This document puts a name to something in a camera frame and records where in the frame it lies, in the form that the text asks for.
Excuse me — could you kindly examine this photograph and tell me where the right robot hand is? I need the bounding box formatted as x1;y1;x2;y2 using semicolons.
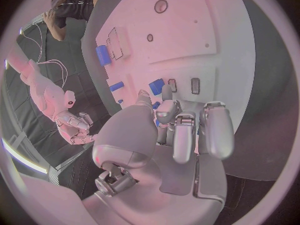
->
54;110;99;146

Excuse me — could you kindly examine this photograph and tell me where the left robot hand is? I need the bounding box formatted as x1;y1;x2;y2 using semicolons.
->
81;84;236;225

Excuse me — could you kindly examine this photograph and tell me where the white task board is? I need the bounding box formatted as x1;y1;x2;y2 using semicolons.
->
94;0;257;136

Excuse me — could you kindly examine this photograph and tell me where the short blue cylinder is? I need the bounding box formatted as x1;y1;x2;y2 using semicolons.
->
108;81;125;93

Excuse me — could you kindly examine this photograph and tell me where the large blue cylinder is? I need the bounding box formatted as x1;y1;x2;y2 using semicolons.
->
95;44;113;67

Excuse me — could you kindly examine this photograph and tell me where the blue block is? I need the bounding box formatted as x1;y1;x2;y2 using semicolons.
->
148;78;165;96

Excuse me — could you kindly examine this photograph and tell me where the person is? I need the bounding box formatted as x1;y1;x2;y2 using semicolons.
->
42;0;105;42

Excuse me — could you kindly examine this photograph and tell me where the white cable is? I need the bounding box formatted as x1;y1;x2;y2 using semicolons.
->
22;22;46;64
36;59;69;89

